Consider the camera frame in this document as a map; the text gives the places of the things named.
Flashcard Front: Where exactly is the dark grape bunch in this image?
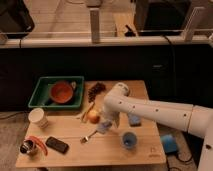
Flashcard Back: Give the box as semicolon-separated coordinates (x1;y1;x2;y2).
88;82;106;102

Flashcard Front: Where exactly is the black cable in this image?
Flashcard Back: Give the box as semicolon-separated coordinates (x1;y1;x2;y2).
162;34;179;101

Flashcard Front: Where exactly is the blue cup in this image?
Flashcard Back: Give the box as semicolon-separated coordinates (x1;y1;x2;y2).
122;132;137;150

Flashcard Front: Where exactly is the apple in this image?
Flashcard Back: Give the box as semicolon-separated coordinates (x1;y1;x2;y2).
87;110;100;124

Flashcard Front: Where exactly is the blue grey towel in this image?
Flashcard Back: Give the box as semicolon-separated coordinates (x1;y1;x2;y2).
97;121;112;134

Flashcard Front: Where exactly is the white paper cup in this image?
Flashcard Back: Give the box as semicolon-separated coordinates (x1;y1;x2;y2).
28;108;48;128

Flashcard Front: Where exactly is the blue sponge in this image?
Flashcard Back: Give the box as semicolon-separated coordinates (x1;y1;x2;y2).
128;114;141;127

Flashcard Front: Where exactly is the blue object on floor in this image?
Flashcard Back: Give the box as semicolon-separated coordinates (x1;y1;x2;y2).
160;134;179;154

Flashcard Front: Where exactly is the green plastic bin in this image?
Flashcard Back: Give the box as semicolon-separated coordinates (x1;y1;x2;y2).
28;76;84;110

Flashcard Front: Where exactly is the white metal railing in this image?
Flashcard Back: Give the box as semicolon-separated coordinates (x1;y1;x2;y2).
0;8;213;49

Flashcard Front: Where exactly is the metal fork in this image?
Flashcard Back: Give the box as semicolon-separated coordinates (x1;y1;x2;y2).
80;130;98;144

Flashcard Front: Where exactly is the black phone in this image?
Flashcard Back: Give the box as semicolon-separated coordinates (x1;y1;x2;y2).
45;137;69;154

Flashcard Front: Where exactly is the orange bowl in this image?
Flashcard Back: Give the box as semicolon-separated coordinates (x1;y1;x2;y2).
49;81;74;104

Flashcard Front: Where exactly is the black monitor right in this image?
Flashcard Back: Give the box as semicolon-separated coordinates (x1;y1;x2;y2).
134;0;191;36

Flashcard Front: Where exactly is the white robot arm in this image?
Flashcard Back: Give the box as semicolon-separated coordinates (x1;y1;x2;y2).
102;82;213;171

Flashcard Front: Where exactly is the red handled metal cup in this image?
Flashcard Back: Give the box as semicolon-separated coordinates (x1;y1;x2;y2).
20;136;48;156

